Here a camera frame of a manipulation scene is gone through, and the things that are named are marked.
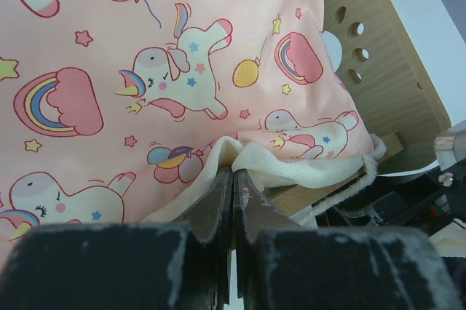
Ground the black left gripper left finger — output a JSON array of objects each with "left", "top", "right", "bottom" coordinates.
[{"left": 1, "top": 168, "right": 233, "bottom": 309}]

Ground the wooden striped pet bed frame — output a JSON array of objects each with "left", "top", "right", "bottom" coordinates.
[{"left": 265, "top": 0, "right": 452, "bottom": 216}]

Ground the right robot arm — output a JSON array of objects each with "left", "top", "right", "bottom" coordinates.
[{"left": 317, "top": 122, "right": 465, "bottom": 301}]

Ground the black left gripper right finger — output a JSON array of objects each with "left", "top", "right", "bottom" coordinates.
[{"left": 233, "top": 170, "right": 462, "bottom": 309}]

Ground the pink unicorn print mattress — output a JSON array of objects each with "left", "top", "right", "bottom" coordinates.
[{"left": 1, "top": 0, "right": 384, "bottom": 247}]

